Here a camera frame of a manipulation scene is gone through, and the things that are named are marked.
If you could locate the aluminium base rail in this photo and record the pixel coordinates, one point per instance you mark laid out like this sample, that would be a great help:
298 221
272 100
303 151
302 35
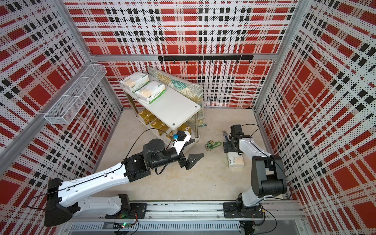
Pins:
194 218

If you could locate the green sloth figure keychain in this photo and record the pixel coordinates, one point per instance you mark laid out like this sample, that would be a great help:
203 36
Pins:
210 145

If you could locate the white wire mesh basket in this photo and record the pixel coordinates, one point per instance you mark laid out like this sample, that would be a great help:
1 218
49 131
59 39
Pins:
69 104

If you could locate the fan pattern cushion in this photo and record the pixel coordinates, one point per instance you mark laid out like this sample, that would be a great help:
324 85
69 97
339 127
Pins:
190 90

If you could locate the white two-tier shelf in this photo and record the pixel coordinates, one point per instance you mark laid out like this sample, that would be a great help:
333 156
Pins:
171 108

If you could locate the grey rabbit figure keychain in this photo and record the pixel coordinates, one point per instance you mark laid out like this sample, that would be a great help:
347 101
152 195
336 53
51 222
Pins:
225 135

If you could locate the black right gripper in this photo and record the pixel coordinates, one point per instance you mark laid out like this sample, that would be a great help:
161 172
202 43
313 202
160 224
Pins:
227 147

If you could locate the black wall hook rail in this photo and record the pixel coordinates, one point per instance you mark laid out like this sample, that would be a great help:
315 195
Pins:
206 58

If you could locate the white green tissue pack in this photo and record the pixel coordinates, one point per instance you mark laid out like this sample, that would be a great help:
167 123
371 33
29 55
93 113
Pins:
235 160
134 82
150 92

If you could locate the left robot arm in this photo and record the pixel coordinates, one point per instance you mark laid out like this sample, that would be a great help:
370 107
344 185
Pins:
69 199

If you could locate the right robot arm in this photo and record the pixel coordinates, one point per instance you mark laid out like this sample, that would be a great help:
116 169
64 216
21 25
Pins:
268 179

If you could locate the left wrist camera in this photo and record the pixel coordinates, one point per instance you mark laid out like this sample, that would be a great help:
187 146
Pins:
179 139

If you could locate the green circuit board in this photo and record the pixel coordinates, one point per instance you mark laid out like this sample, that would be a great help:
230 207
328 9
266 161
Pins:
121 226

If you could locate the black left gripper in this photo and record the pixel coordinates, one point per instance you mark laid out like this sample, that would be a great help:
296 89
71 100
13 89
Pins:
189 163

